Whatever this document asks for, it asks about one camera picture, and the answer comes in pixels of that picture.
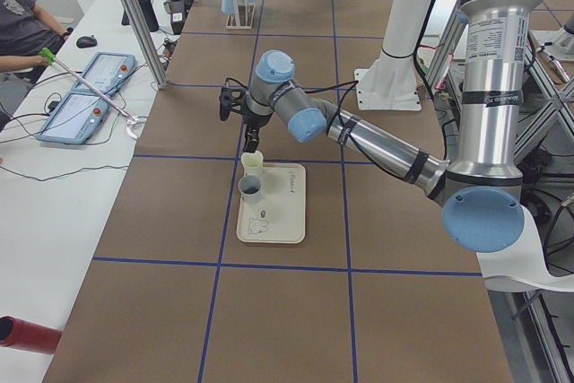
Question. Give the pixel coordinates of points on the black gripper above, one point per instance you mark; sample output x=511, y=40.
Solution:
x=256, y=120

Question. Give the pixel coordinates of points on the cream plastic cup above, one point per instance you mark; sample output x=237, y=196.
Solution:
x=252, y=163

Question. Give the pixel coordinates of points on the grey plastic cup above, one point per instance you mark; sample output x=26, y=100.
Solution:
x=250, y=188

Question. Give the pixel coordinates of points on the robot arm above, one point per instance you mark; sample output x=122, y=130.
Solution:
x=479, y=189

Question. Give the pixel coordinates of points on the cream serving tray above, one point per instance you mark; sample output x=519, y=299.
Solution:
x=279, y=217

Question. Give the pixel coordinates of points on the black water bottle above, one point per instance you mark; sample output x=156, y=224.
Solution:
x=149, y=15

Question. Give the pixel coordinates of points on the teach pendant far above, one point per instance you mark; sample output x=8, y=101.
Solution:
x=108, y=71

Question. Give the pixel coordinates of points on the teach pendant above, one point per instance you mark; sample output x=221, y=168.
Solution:
x=75, y=119
x=108, y=71

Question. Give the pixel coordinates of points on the teach pendant near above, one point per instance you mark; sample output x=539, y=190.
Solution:
x=75, y=119

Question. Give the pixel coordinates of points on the black computer mouse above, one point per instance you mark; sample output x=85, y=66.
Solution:
x=86, y=42

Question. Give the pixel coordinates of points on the person in dark shirt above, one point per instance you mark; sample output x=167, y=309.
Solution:
x=27, y=28

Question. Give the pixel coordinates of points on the white chair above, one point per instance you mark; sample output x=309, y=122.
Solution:
x=521, y=267

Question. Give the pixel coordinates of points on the red cylinder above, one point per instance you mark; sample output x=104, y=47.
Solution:
x=28, y=336

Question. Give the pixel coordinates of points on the white wire cup rack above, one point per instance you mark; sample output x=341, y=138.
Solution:
x=243, y=17

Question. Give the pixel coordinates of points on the aluminium frame post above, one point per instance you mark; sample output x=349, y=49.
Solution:
x=142, y=34

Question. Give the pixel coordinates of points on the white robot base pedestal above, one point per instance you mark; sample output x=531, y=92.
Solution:
x=390, y=83

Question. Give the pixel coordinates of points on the green handled metal rod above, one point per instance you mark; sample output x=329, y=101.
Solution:
x=131, y=121

